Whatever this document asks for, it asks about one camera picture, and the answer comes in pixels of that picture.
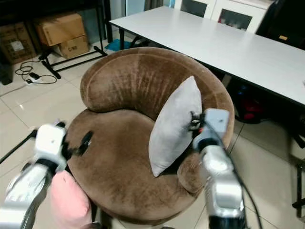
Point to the grey square pillow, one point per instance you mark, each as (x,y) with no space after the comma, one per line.
(174,126)

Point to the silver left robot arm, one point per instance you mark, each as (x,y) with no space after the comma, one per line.
(24,193)

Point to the small printed cardboard box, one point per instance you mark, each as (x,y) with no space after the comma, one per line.
(74,47)

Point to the large plain cardboard box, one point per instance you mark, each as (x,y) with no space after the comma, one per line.
(61,28)

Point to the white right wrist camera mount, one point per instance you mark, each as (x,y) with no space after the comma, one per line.
(215,121)

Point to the pink pillow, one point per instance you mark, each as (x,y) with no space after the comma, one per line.
(69,202)

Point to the white power strip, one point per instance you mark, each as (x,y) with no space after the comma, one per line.
(34,78)

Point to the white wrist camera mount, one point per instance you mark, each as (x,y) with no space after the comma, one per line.
(215,121)
(50,142)

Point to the long white table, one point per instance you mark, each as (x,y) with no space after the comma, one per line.
(219,45)

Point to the black office chair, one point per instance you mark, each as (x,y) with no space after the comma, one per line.
(283,19)

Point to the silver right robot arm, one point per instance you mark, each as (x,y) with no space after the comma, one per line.
(224,183)

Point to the white glass-door cabinet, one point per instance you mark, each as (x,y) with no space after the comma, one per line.
(219,13)

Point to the black metal rack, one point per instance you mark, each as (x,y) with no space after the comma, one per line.
(71,62)

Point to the brown round velvet sofa chair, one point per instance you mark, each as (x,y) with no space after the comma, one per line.
(119,162)

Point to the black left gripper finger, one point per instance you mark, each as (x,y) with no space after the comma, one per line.
(86,142)

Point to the cardboard box with white label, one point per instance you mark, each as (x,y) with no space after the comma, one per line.
(16,44)

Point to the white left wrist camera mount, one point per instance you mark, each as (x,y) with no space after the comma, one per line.
(50,142)

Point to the teal mat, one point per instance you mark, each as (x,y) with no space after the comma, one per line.
(116,45)

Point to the red and black bag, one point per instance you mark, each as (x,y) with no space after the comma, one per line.
(250,107)

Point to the black metal stand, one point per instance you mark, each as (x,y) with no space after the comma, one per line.
(299,181)

